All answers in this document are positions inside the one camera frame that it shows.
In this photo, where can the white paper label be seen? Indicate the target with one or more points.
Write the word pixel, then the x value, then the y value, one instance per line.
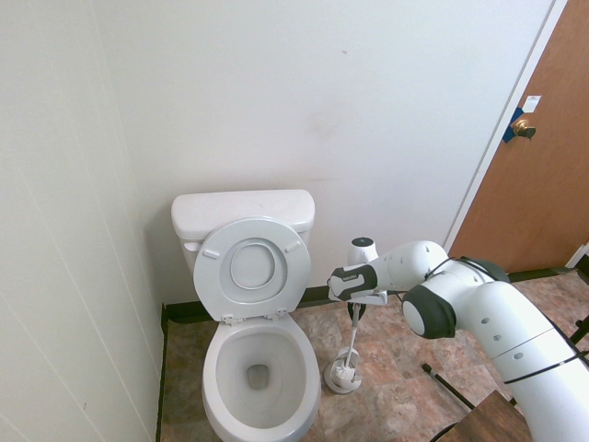
pixel 533 104

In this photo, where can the white toilet seat and lid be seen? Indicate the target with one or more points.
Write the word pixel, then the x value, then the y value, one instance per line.
pixel 252 267

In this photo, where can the white door frame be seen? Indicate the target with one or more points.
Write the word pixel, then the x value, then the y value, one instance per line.
pixel 529 69

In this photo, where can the dark wooden table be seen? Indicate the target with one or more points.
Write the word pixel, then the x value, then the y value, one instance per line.
pixel 497 421

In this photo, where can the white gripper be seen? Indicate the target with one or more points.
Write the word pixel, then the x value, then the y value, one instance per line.
pixel 376 299

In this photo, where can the black tripod stand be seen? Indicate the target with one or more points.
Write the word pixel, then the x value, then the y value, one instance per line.
pixel 448 387

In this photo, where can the brown wooden door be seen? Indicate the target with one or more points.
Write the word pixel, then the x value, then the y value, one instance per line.
pixel 543 184

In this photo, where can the brass door knob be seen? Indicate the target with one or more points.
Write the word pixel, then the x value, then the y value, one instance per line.
pixel 522 126

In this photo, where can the white toilet bowl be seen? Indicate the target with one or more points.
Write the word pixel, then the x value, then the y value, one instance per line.
pixel 230 414

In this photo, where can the white toilet brush holder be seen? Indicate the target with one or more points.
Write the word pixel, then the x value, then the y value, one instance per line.
pixel 341 380

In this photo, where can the white toilet tank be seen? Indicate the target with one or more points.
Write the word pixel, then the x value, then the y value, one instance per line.
pixel 239 207

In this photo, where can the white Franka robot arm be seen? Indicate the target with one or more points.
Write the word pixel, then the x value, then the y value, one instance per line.
pixel 497 313

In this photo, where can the white toilet brush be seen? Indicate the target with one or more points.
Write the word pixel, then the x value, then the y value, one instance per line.
pixel 349 343

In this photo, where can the blue tape strip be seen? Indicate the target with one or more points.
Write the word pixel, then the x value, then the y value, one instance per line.
pixel 510 136

